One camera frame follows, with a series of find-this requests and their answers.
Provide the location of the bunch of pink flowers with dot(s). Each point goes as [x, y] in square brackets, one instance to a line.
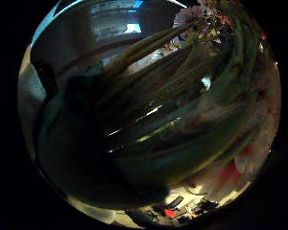
[156, 64]

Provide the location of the bright computer screen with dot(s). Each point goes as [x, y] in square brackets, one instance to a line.
[132, 28]

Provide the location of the flat black object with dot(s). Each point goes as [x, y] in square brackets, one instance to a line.
[175, 202]

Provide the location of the small red object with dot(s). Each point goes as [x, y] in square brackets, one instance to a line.
[170, 212]

